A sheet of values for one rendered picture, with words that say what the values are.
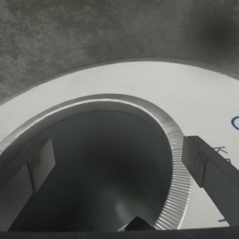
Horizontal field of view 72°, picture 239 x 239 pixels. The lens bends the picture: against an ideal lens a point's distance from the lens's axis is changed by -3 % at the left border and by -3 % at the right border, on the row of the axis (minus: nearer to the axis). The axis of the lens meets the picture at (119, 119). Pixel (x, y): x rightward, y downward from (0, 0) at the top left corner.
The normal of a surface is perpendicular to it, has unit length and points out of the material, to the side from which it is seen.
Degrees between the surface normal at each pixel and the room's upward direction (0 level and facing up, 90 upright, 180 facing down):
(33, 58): 0
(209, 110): 90
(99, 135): 1
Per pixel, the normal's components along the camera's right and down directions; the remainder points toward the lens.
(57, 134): 0.55, 0.44
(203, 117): -0.22, -0.74
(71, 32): -0.03, 0.65
